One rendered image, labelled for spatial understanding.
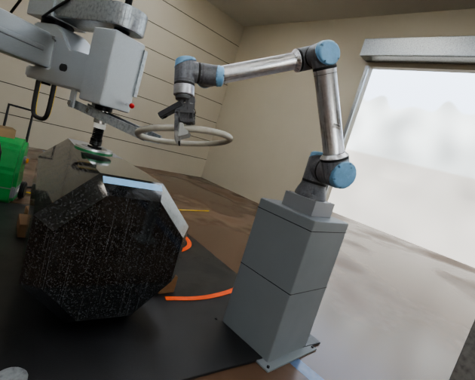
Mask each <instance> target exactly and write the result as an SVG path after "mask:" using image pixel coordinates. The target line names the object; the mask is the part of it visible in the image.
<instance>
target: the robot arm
mask: <svg viewBox="0 0 475 380"><path fill-rule="evenodd" d="M339 58H340V49H339V46H338V45H337V44H336V43H335V42H334V41H332V40H323V41H320V42H318V43H316V44H313V45H310V46H307V47H301V48H296V49H294V50H293V51H292V53H289V54H281V55H277V56H273V57H266V58H261V59H257V60H249V61H244V62H240V63H232V64H228V65H224V66H220V65H213V64H208V63H199V62H196V59H195V58H194V57H191V56H181V57H177V58H176V61H175V66H174V68H175V71H174V86H173V95H174V96H175V97H176V100H178V102H176V103H174V104H173V105H171V106H168V107H167V108H165V109H163V110H161V111H160V112H158V115H159V117H160V118H161V119H165V118H166V117H168V116H170V115H172V114H173V113H175V114H174V139H175V141H176V144H178V145H179V146H180V144H181V139H186V138H189V137H190V136H191V134H190V133H189V132H188V130H186V129H185V128H184V124H186V125H195V114H196V111H195V100H196V99H195V97H194V95H195V83H196V84H198V85H199V86H200V87H202V88H209V87H213V86H217V87H221V86H222V85H223V84H226V83H230V82H234V81H242V80H246V79H250V78H257V77H261V76H265V75H272V74H276V73H280V72H287V71H291V70H294V71H295V72H303V71H307V70H310V69H313V73H314V83H315V90H316V96H317V108H318V115H319V122H320V134H321V141H322V147H323V152H317V151H312V152H311V154H310V156H309V158H308V163H307V165H306V168H305V172H304V175H303V177H302V181H301V182H300V183H299V185H298V186H297V188H296V190H295V193H296V194H298V195H301V196H303V197H306V198H310V199H313V200H316V201H322V202H325V201H326V186H327V185H330V186H332V187H333V188H347V187H348V186H350V185H351V184H352V183H353V182H354V180H355V178H356V175H357V170H356V167H355V166H354V165H353V164H352V163H351V162H350V161H349V154H348V153H347V152H346V151H345V147H344V140H343V132H342V117H341V109H340V101H339V86H338V78H337V70H336V69H337V64H336V63H337V61H338V60H339ZM184 102H185V103H184Z"/></svg>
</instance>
